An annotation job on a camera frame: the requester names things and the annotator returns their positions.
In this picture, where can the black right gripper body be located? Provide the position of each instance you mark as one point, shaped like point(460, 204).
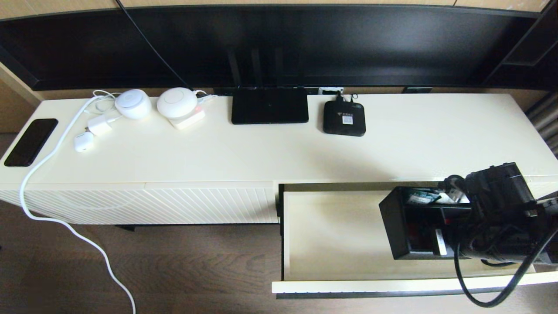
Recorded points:
point(501, 209)

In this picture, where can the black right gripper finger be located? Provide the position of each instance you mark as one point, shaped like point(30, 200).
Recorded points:
point(441, 242)

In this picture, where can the black compartment organizer box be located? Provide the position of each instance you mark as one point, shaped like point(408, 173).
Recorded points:
point(401, 244)

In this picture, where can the cream TV cabinet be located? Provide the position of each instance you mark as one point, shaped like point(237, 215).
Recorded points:
point(218, 152)

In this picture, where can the white paper packet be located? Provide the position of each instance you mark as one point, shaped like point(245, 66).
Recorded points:
point(447, 198)

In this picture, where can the green snack packet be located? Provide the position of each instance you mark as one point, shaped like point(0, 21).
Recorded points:
point(420, 198)

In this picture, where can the grey curtain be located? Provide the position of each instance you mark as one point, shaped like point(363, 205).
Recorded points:
point(545, 122)

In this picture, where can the black square set-top box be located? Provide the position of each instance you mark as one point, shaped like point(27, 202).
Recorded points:
point(335, 126)

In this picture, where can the black flat television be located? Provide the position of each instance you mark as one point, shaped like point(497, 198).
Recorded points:
point(370, 39)

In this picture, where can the black router with antennas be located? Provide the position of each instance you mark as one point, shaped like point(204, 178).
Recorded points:
point(269, 107)

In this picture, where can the cream square socket block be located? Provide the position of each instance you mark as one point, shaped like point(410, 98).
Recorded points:
point(192, 121)

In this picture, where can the white round puck device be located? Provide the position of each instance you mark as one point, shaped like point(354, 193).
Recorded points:
point(176, 101)

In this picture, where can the small white dome speaker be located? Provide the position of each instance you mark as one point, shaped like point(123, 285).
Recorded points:
point(132, 106)

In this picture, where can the white charger adapter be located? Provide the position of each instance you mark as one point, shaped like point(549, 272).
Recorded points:
point(100, 125)

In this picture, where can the white earbuds case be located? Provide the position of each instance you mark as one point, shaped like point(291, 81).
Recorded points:
point(83, 141)

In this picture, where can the black smartphone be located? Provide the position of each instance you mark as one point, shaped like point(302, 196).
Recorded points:
point(30, 142)

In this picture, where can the black wall shelf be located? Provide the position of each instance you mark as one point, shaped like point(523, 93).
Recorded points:
point(536, 65)

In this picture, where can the white wall socket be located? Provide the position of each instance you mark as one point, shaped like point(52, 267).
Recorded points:
point(327, 91)

